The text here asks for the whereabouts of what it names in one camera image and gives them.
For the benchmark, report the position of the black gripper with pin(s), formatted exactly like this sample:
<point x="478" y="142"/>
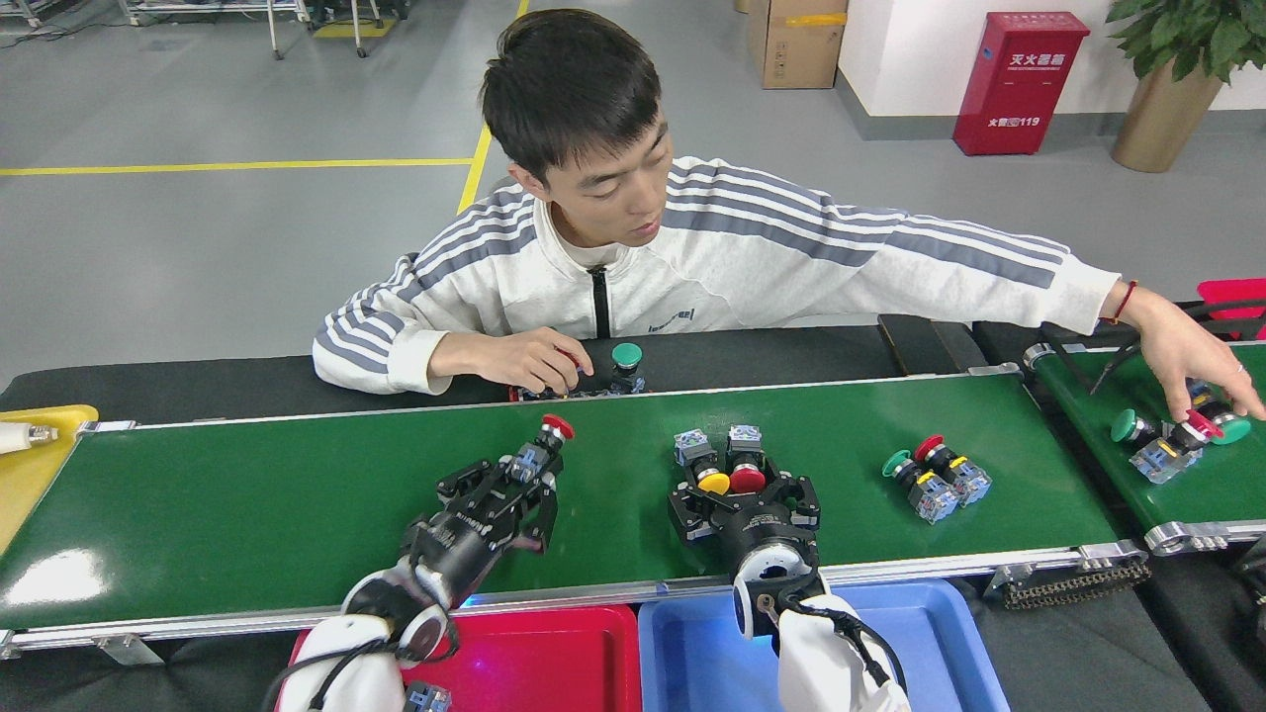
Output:
<point x="762" y="519"/>
<point x="450" y="554"/>

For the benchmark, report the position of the yellow mushroom push button switch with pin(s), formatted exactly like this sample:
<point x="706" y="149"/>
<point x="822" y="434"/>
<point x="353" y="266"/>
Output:
<point x="714" y="483"/>

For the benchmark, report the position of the red plastic tray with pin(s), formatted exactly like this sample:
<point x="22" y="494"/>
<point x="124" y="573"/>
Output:
<point x="544" y="663"/>

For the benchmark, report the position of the blue plastic tray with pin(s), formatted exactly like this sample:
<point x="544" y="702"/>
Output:
<point x="949" y="653"/>

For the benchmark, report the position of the long green conveyor belt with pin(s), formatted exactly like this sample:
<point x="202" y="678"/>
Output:
<point x="247" y="514"/>

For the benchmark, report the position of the green feeder conveyor belt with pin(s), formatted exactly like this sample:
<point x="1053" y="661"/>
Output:
<point x="1187" y="504"/>

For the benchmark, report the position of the yellow plastic tray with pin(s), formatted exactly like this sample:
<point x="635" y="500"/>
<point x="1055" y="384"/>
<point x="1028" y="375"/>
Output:
<point x="30" y="494"/>

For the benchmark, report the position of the person's right hand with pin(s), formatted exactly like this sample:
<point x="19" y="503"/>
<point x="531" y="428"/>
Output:
<point x="534" y="356"/>

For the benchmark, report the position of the person's left hand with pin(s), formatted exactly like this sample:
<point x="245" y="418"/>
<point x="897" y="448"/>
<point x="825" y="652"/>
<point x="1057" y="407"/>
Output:
<point x="1187" y="356"/>

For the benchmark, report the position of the black flat panel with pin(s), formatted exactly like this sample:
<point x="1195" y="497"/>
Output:
<point x="920" y="346"/>

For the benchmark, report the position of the person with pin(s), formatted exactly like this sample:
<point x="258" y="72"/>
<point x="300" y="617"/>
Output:
<point x="742" y="267"/>

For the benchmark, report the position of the black guide bar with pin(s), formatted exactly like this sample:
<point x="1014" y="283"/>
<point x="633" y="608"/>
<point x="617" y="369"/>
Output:
<point x="1068" y="368"/>

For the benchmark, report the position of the cardboard box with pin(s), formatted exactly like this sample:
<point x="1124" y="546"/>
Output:
<point x="796" y="44"/>

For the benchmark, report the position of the yellow floor plate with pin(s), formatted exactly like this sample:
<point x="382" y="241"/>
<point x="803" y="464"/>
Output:
<point x="354" y="28"/>

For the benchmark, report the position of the white light bulb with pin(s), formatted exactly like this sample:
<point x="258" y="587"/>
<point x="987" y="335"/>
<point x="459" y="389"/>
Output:
<point x="15" y="437"/>

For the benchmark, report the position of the red fire extinguisher cabinet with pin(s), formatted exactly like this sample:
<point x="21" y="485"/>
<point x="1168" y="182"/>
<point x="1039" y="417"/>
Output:
<point x="1019" y="84"/>

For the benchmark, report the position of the white wheeled stand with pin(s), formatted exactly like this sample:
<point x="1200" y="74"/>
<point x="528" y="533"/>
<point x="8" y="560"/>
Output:
<point x="272" y="35"/>

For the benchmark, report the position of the small red bin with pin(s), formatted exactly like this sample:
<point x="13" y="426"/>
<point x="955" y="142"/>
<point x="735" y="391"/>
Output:
<point x="1236" y="290"/>

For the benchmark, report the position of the green potted plant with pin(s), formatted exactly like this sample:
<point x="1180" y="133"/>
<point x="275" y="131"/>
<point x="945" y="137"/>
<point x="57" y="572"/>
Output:
<point x="1187" y="35"/>

